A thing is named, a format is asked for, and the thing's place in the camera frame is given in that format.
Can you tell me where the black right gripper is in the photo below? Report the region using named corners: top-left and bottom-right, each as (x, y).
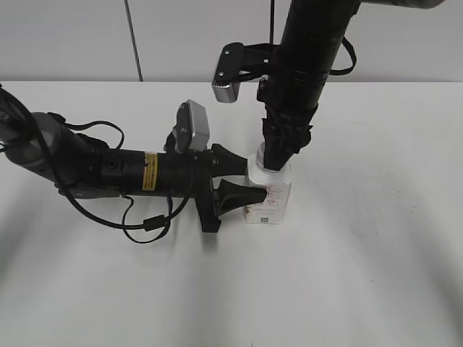
top-left (263, 104), bottom-right (312, 171)

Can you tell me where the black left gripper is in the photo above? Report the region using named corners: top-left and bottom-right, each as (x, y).
top-left (158, 134), bottom-right (267, 232)

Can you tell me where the white screw cap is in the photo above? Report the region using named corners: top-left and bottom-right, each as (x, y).
top-left (255, 142), bottom-right (266, 171)

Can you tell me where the white square drink bottle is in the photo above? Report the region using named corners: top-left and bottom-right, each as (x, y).
top-left (245, 154), bottom-right (292, 224)

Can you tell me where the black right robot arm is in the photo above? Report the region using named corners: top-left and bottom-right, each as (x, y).
top-left (257, 0), bottom-right (362, 171)

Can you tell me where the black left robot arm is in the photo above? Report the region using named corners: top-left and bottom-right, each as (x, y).
top-left (1, 90), bottom-right (267, 234)

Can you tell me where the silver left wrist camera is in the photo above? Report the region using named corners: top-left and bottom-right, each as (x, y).
top-left (171, 99), bottom-right (210, 153)

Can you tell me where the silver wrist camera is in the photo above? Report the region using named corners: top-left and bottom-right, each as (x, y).
top-left (211, 42), bottom-right (278, 103)
top-left (171, 99), bottom-right (210, 153)

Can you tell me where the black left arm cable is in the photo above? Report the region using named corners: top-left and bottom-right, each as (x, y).
top-left (7, 90), bottom-right (192, 245)

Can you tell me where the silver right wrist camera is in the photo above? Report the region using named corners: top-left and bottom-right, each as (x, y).
top-left (211, 42), bottom-right (278, 103)

